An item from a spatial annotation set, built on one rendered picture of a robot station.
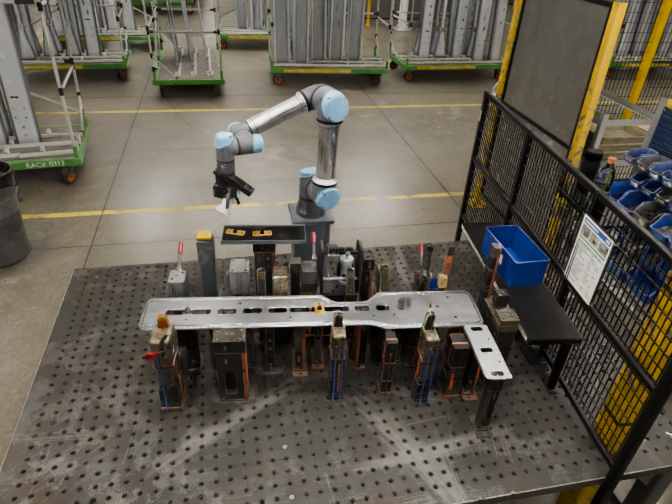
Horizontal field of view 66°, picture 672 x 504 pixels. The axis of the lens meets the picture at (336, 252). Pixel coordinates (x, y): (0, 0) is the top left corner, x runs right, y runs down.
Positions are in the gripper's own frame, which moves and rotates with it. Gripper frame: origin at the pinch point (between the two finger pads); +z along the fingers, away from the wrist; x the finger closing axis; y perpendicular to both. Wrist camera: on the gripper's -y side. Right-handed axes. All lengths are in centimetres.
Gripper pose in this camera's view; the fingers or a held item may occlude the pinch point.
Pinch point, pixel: (234, 213)
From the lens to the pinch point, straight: 228.6
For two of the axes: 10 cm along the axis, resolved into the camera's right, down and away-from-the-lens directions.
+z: -0.5, 8.3, 5.5
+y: -9.8, -1.4, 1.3
